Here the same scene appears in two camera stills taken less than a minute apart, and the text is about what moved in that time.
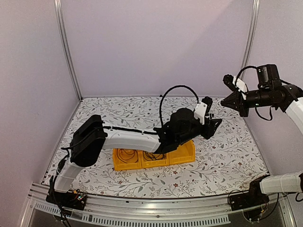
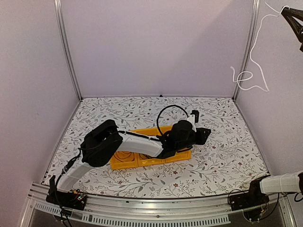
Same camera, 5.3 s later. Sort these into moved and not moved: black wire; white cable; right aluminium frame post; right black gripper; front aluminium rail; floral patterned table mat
Moved: black wire; white cable; right black gripper
Not moved: right aluminium frame post; floral patterned table mat; front aluminium rail
